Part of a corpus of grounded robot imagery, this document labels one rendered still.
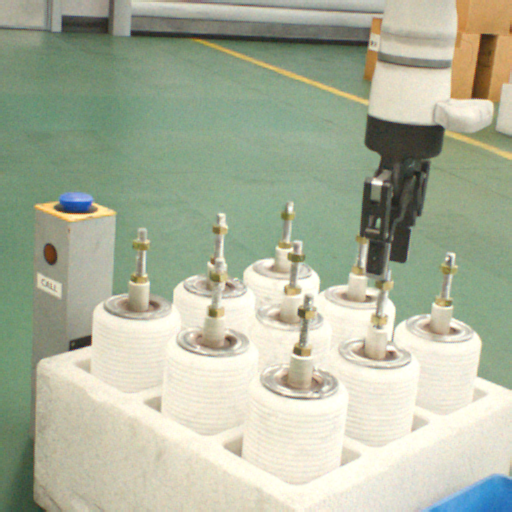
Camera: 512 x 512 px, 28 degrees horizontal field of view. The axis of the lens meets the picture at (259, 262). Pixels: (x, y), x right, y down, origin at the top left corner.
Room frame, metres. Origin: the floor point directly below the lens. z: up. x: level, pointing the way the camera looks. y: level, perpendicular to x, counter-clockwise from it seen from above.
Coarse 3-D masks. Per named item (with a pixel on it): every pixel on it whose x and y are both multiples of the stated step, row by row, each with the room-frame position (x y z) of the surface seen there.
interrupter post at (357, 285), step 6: (354, 276) 1.14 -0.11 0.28; (360, 276) 1.14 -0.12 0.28; (348, 282) 1.15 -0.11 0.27; (354, 282) 1.14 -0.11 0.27; (360, 282) 1.14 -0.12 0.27; (366, 282) 1.15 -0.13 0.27; (348, 288) 1.15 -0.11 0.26; (354, 288) 1.14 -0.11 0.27; (360, 288) 1.14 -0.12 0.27; (348, 294) 1.15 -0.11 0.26; (354, 294) 1.14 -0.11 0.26; (360, 294) 1.14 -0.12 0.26; (354, 300) 1.14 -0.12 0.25; (360, 300) 1.14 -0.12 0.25
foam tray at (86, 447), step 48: (48, 384) 1.03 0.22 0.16; (96, 384) 1.00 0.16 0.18; (480, 384) 1.10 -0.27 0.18; (48, 432) 1.03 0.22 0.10; (96, 432) 0.97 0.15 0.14; (144, 432) 0.92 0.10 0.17; (192, 432) 0.91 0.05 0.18; (240, 432) 0.92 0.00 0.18; (432, 432) 0.96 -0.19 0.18; (480, 432) 1.01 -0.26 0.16; (48, 480) 1.03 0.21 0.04; (96, 480) 0.97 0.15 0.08; (144, 480) 0.92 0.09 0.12; (192, 480) 0.88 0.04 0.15; (240, 480) 0.83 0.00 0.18; (336, 480) 0.84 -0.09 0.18; (384, 480) 0.88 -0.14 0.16; (432, 480) 0.95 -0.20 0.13
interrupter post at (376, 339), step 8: (368, 328) 0.98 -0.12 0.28; (384, 328) 0.98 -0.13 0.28; (368, 336) 0.98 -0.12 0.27; (376, 336) 0.97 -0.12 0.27; (384, 336) 0.98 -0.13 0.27; (368, 344) 0.98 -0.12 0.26; (376, 344) 0.97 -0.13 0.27; (384, 344) 0.98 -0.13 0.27; (368, 352) 0.98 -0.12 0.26; (376, 352) 0.97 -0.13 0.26; (384, 352) 0.98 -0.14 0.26
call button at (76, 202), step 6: (60, 198) 1.19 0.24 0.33; (66, 198) 1.19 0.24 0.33; (72, 198) 1.19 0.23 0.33; (78, 198) 1.19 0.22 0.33; (84, 198) 1.19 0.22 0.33; (90, 198) 1.20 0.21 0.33; (66, 204) 1.18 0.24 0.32; (72, 204) 1.18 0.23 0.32; (78, 204) 1.18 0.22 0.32; (84, 204) 1.18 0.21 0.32; (90, 204) 1.19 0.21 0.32; (72, 210) 1.18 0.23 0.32; (78, 210) 1.19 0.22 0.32; (84, 210) 1.19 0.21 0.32
